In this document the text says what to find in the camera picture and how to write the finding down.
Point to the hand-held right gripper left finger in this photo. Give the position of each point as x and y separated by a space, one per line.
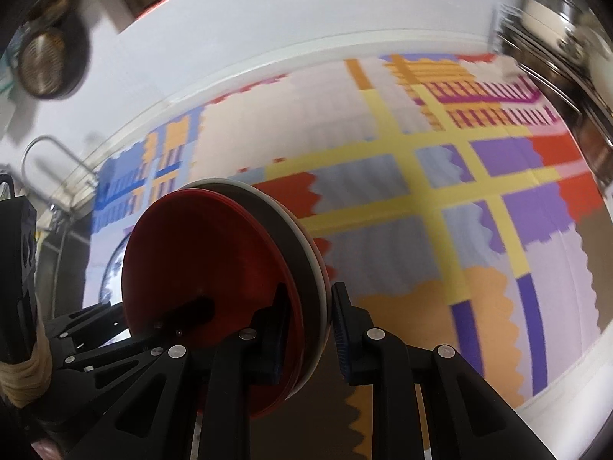
277 345

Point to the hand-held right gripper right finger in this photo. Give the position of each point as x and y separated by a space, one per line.
342 340

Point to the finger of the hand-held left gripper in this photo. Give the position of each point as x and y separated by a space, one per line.
91 321
191 311

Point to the blue floral rim plate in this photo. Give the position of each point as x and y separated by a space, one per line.
111 273

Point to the red and black bowl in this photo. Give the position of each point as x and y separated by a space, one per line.
201 249

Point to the pink bowl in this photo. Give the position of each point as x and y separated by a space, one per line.
325 273

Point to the white bowl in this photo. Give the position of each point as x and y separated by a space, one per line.
299 249

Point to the person's left hand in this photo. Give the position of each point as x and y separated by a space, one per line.
26 381

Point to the stainless steel sink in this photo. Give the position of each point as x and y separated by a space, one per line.
64 268

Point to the thin chrome gooseneck faucet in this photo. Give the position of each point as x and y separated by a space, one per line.
57 141

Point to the colourful patterned table mat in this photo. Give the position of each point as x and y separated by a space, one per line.
407 201

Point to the black perforated frying pan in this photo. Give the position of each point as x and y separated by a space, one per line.
48 62

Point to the white metal shelf rack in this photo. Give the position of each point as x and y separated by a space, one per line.
550 57

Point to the white pot with lid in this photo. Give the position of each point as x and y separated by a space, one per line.
546 9

